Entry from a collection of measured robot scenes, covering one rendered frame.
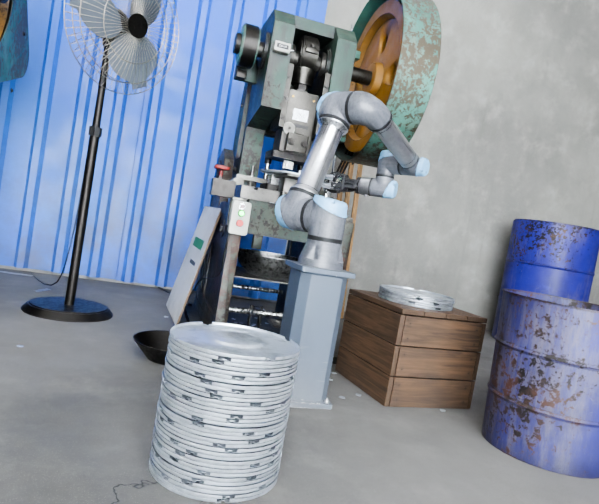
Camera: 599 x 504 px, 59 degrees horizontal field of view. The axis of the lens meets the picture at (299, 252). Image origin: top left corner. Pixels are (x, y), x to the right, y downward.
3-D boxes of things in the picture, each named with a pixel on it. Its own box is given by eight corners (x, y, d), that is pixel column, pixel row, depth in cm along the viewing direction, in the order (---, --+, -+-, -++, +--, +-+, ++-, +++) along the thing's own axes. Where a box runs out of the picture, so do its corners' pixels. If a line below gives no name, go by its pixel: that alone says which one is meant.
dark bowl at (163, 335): (216, 375, 188) (219, 355, 188) (128, 367, 180) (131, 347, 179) (207, 351, 217) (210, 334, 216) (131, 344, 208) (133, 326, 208)
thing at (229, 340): (325, 359, 116) (325, 356, 116) (206, 362, 99) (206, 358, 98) (256, 326, 139) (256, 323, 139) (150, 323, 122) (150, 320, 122)
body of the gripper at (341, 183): (331, 171, 225) (358, 174, 220) (337, 174, 233) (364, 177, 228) (328, 189, 225) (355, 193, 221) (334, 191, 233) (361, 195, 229)
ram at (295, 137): (312, 156, 240) (323, 90, 239) (280, 149, 236) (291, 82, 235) (301, 158, 257) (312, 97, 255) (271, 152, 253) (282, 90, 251)
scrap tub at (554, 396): (652, 484, 156) (685, 324, 154) (534, 480, 144) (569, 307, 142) (548, 425, 196) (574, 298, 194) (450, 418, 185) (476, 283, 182)
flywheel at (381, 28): (437, -23, 249) (370, 83, 310) (399, -36, 243) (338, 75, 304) (457, 94, 217) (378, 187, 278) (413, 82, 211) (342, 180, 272)
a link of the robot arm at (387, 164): (409, 154, 219) (404, 180, 220) (386, 153, 226) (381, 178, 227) (400, 150, 213) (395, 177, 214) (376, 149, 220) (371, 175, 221)
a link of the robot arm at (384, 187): (399, 180, 223) (396, 200, 223) (374, 177, 227) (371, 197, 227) (396, 178, 216) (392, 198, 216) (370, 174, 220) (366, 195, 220)
